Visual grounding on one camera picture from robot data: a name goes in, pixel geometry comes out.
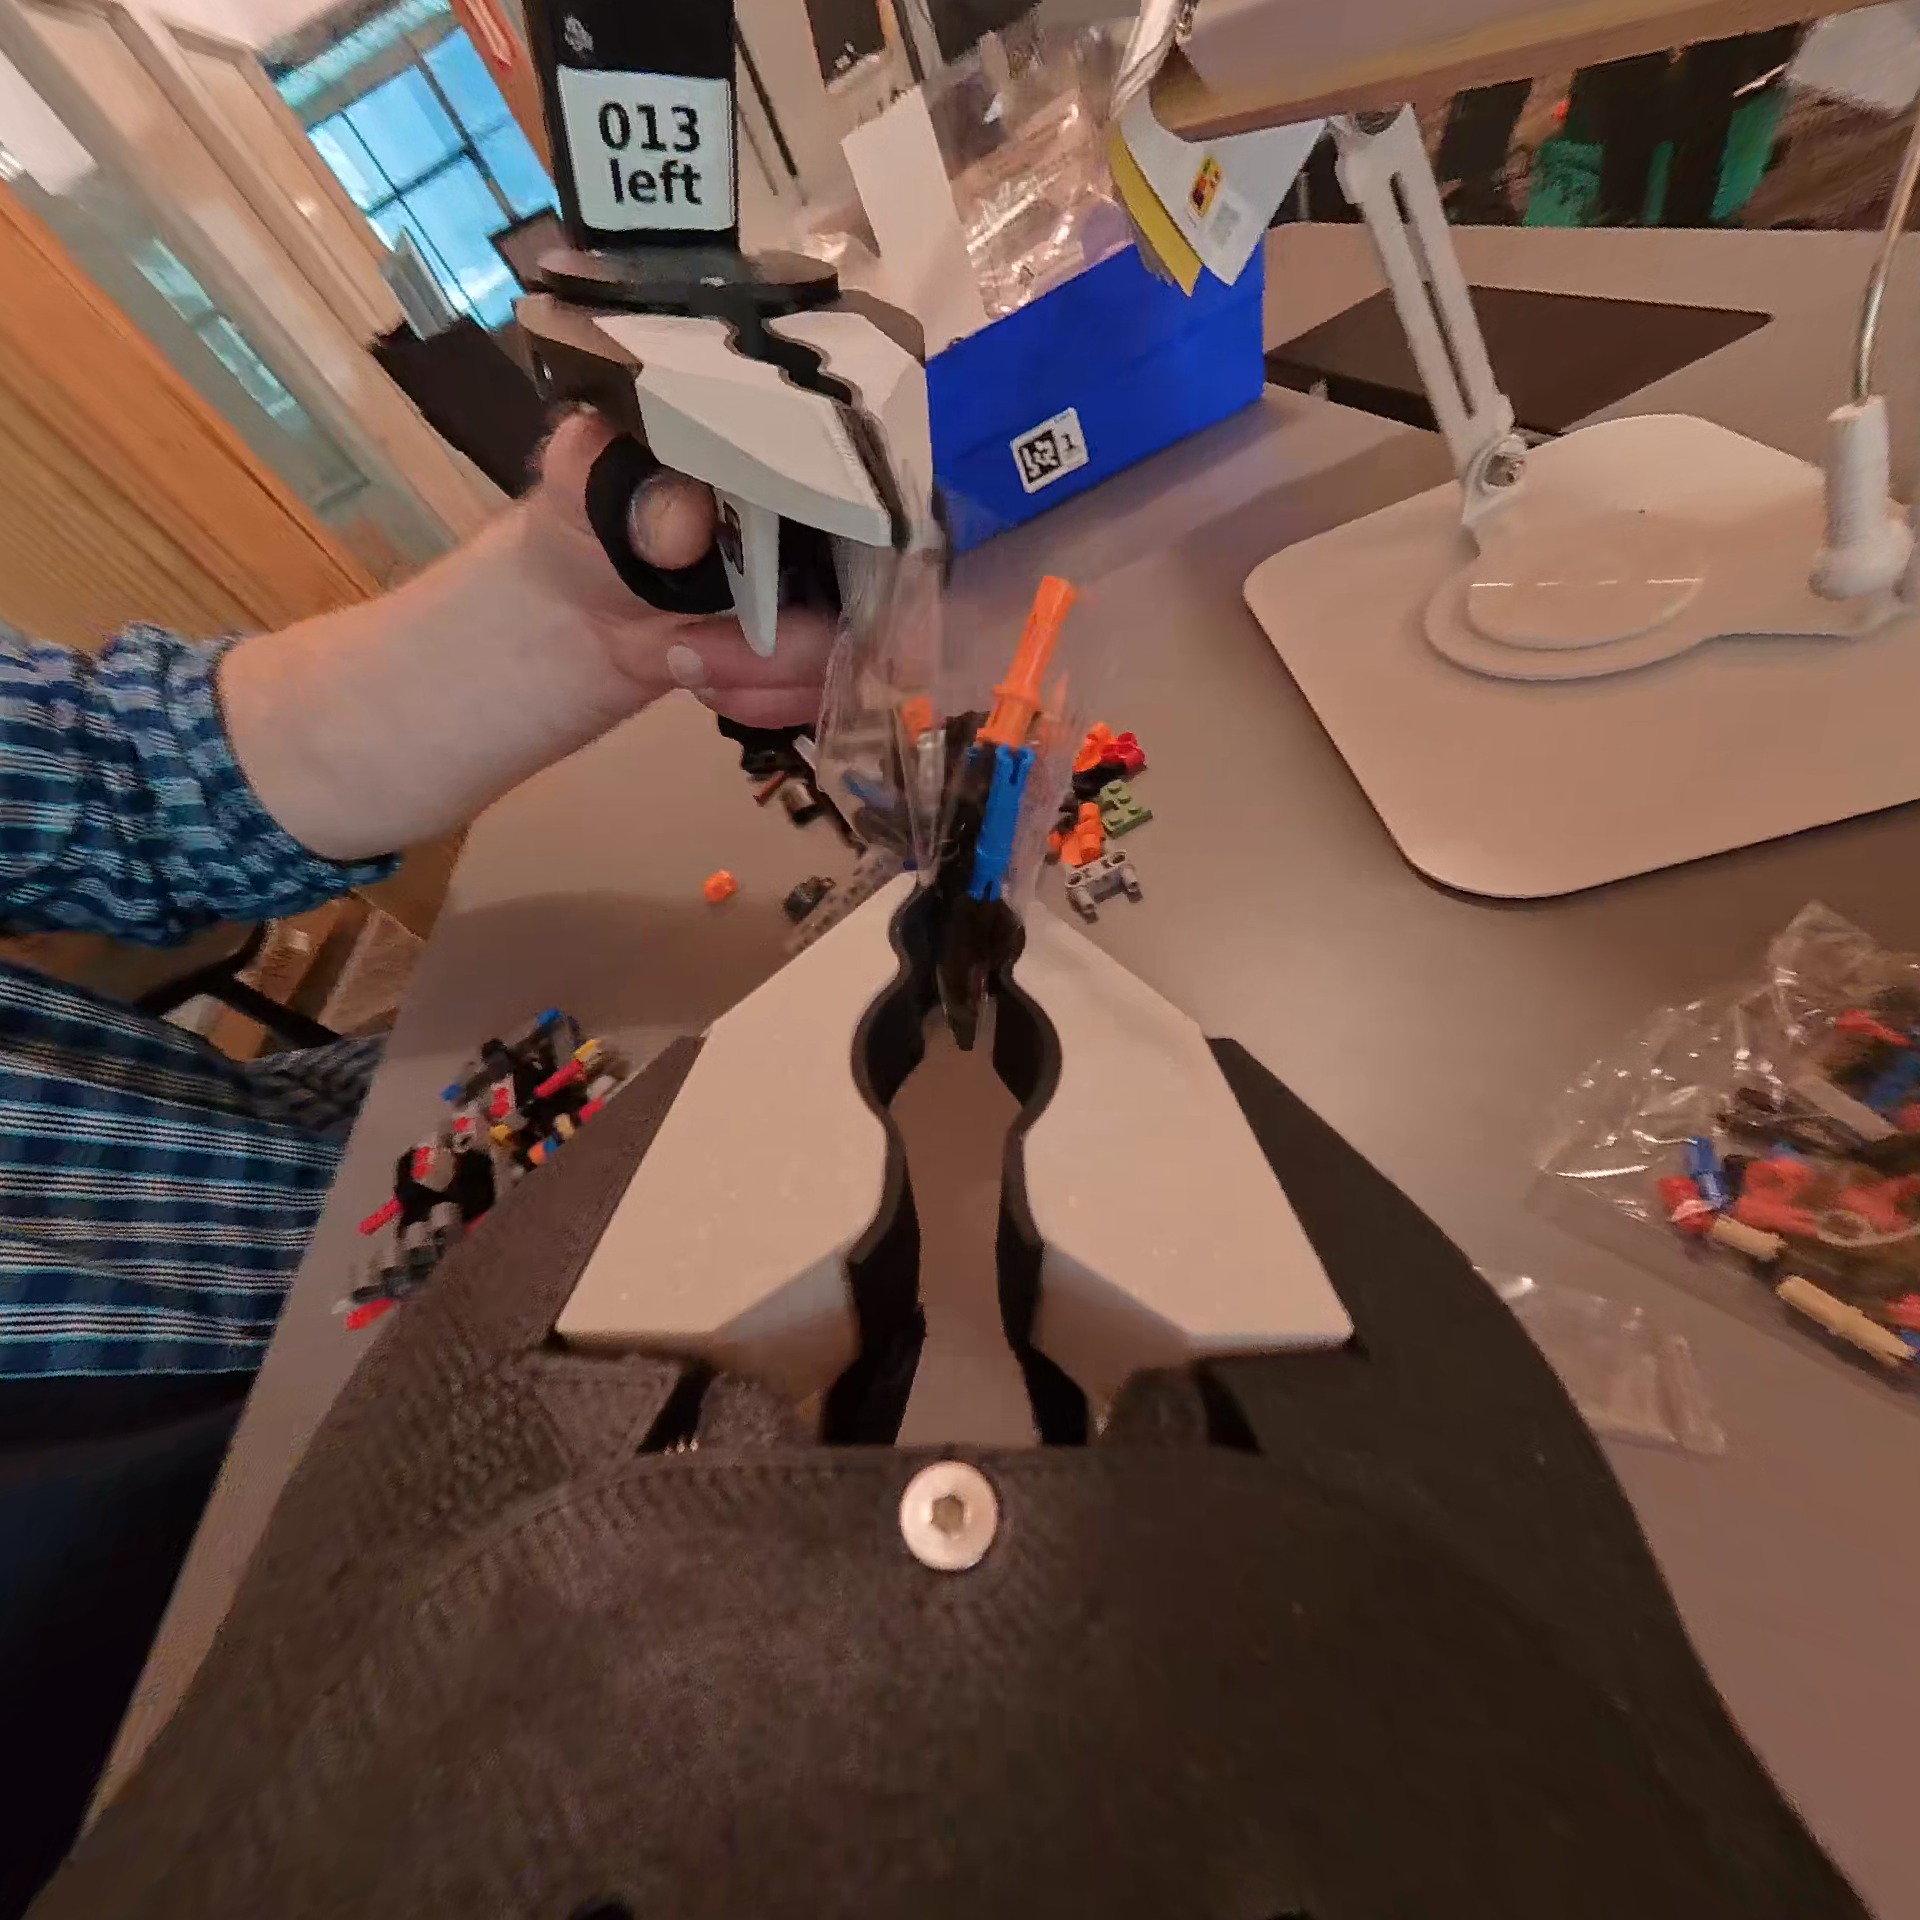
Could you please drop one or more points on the pile of loose lego pieces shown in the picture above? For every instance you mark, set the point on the pile of loose lego pieces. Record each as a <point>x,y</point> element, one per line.
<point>1103,744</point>

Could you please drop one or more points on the white paper booklet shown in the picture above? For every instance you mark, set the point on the white paper booklet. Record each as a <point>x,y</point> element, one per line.
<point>900,209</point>

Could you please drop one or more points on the white lamp stand base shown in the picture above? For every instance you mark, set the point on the white lamp stand base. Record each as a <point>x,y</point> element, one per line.
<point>1499,778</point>

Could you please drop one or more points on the grey lego cross connector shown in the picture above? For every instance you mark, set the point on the grey lego cross connector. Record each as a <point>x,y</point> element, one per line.
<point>1104,883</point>

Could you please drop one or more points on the empty clear plastic bags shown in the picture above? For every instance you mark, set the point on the empty clear plastic bags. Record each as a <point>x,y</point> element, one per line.
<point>1034,196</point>

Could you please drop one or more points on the partly built lego chassis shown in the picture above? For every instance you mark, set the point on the partly built lego chassis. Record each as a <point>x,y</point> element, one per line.
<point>465,1156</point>

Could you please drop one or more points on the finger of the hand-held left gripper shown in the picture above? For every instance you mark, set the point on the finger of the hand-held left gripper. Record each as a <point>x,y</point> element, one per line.
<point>735,421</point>
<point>877,351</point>

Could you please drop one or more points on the green lego plate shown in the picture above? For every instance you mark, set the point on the green lego plate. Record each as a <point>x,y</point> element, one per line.
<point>1125,810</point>

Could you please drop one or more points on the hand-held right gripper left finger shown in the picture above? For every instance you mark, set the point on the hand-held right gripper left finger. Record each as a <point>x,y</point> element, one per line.
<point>719,1199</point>

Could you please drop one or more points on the clear lego bag blue pins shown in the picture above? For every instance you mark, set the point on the clear lego bag blue pins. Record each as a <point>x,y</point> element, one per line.
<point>1769,1140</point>

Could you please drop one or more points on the dark trousers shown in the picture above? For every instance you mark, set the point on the dark trousers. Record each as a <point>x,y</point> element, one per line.
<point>73,1577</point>

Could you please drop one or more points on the hanging paper tags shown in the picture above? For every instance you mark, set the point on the hanging paper tags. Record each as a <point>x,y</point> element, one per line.
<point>1200,196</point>

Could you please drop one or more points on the blue plaid shirt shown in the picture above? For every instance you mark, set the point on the blue plaid shirt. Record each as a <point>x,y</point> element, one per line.
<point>136,1170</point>

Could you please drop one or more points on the clear lego bag orange pins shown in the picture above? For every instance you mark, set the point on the clear lego bag orange pins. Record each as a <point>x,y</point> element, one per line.
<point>900,749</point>

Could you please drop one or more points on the person's left forearm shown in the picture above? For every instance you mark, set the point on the person's left forearm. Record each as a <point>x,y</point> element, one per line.
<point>374,706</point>

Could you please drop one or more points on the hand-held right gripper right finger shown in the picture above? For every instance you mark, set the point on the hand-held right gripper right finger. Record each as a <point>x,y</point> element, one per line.
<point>1186,1199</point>

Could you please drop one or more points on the person's left hand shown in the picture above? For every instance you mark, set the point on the person's left hand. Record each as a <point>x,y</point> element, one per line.
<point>629,646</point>

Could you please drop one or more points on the small empty clear bag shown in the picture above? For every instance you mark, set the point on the small empty clear bag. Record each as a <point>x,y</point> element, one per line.
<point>1620,1364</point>

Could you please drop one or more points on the blue box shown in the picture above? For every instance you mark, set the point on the blue box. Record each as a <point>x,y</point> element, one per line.
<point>1110,344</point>

